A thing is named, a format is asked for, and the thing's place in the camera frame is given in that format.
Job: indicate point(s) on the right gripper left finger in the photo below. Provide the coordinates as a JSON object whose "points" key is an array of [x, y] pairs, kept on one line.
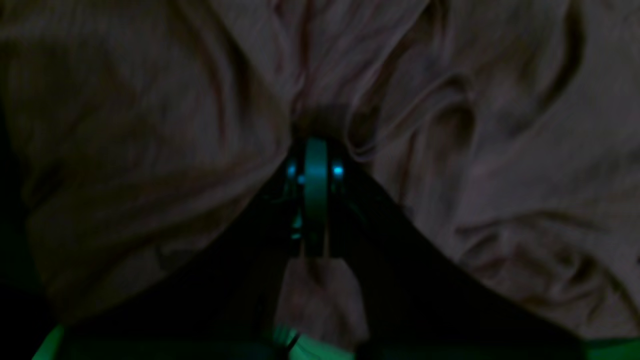
{"points": [[220, 305]]}

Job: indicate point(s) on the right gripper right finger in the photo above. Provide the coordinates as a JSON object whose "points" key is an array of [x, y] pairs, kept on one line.
{"points": [[418, 304]]}

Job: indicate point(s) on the red long-sleeve shirt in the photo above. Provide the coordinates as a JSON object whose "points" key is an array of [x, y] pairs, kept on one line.
{"points": [[507, 130]]}

